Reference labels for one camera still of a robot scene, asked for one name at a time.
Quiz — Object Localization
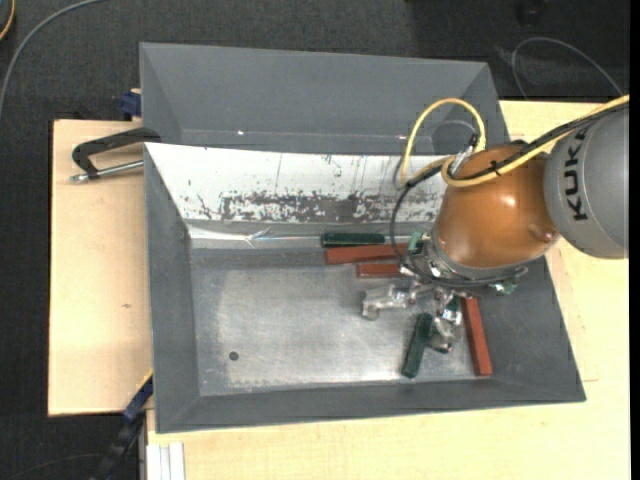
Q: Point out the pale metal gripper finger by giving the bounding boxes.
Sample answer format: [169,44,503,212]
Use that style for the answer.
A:
[429,315,465,355]
[360,286,420,321]

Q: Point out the dark green flat block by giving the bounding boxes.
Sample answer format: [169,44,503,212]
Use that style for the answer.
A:
[400,312,434,380]
[319,232,387,249]

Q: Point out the red-brown flat block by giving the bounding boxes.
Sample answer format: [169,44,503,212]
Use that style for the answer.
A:
[323,243,412,266]
[459,295,494,378]
[355,262,402,279]

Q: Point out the grey metal bin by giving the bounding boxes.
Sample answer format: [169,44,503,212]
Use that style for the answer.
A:
[138,41,587,434]

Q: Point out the pale wood flat board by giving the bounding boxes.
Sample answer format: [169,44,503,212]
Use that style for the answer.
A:
[48,119,600,417]

